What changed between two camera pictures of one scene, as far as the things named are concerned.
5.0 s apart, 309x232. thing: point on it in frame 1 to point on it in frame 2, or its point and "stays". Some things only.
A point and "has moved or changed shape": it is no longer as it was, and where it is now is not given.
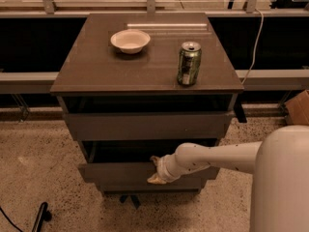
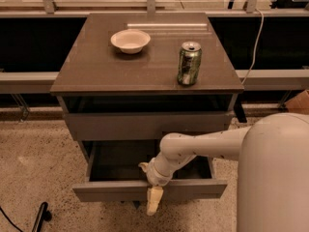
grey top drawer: [149, 126] stays
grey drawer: [128, 161] has moved or changed shape
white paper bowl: [130, 41] stays
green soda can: [189, 63] stays
